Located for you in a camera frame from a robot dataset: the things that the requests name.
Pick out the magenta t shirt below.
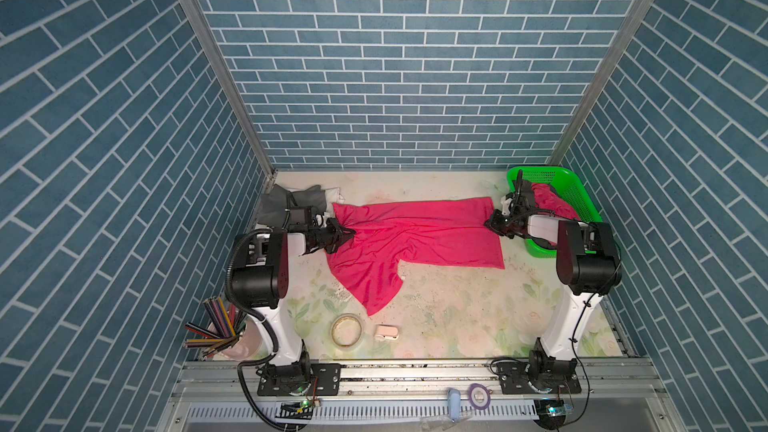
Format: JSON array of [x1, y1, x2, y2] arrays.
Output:
[[531, 183, 579, 220], [327, 197, 505, 316]]

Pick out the green plastic basket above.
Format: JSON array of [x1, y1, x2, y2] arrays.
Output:
[[507, 166, 610, 258]]

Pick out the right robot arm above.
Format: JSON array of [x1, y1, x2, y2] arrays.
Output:
[[485, 178, 621, 382]]

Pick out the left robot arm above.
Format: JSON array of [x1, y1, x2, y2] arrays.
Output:
[[225, 206, 356, 380]]

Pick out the folded grey t shirt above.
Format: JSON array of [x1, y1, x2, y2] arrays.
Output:
[[257, 185, 327, 231]]

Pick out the tape roll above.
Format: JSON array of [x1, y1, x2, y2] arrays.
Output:
[[330, 314, 363, 349]]

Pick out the pink eraser block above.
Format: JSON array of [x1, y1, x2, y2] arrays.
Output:
[[374, 324, 400, 341]]

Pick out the cup of coloured pencils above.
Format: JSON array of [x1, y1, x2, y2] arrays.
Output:
[[183, 296, 263, 361]]

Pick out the left circuit board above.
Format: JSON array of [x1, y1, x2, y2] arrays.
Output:
[[276, 399, 314, 421]]

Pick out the circuit board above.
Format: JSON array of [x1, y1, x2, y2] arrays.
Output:
[[534, 399, 568, 431], [276, 399, 314, 421]]

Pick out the blue white small bottle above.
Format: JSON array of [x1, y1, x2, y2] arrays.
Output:
[[447, 388, 461, 422]]

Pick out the right circuit board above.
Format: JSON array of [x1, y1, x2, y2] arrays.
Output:
[[534, 399, 568, 431]]

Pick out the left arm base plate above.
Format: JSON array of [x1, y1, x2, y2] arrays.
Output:
[[257, 362, 341, 397]]

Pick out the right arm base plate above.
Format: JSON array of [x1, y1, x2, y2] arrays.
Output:
[[489, 359, 582, 395]]

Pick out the purple tape ring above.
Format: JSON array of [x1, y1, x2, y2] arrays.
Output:
[[466, 382, 493, 412]]

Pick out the aluminium rail frame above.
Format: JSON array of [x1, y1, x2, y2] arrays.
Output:
[[158, 357, 684, 431]]

